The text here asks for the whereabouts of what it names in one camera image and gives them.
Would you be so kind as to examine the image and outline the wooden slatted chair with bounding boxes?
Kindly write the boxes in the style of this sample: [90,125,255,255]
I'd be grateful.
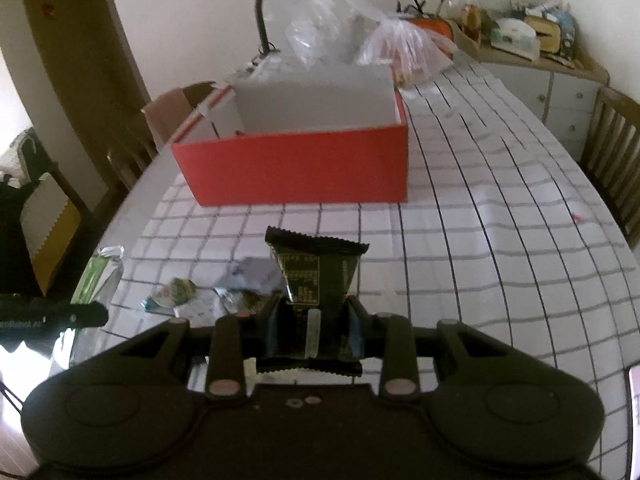
[577,85,640,251]

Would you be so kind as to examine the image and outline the dark snack packet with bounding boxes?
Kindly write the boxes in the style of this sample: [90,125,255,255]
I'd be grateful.
[255,226,371,377]

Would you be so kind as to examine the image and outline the amber bottle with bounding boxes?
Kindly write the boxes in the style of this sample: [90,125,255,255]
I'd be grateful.
[461,4,482,36]

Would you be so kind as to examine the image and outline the red cardboard box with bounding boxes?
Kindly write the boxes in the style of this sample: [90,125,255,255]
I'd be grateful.
[171,62,410,207]

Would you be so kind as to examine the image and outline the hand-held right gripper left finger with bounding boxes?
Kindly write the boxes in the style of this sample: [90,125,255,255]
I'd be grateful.
[117,295,287,404]

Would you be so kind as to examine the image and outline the dark cloth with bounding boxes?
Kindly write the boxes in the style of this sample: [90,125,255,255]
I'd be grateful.
[0,179,43,297]

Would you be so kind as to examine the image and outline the white flat object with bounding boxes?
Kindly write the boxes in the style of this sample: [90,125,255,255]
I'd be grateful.
[627,365,640,442]

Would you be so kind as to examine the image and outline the white green tissue box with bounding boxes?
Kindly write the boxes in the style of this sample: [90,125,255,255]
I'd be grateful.
[491,18,542,57]

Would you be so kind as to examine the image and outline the wooden chair with pink cloth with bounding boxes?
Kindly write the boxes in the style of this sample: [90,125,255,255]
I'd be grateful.
[107,80,217,191]

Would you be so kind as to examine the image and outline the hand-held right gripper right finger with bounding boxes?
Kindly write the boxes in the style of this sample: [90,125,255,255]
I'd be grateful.
[345,295,517,404]

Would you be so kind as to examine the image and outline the large clear plastic bag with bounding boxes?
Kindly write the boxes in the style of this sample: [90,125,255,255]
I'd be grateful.
[285,0,391,68]

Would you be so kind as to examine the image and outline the green and white snack packet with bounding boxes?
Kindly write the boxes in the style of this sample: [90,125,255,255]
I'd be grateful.
[70,245,125,307]

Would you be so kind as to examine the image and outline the clear bag of snacks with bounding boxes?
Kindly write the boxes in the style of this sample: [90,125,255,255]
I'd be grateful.
[357,0,458,88]

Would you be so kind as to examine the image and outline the yellow box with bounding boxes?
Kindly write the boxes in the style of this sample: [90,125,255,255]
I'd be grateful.
[524,14,564,54]

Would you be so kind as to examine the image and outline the white corner cabinet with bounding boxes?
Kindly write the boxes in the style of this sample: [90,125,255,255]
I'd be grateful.
[455,35,611,157]

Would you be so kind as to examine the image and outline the small green snack packet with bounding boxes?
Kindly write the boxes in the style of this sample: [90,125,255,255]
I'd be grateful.
[141,277,201,312]

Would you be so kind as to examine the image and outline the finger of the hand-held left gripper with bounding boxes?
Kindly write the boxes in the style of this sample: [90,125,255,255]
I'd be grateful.
[0,296,110,346]

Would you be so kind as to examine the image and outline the yellow bag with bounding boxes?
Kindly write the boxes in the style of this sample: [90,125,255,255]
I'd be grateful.
[20,172,83,292]

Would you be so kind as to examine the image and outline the white and blue snack packet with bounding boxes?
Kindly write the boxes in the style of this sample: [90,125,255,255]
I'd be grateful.
[215,257,289,317]

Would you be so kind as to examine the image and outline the checked tablecloth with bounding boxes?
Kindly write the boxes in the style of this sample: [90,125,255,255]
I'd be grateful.
[107,52,637,411]

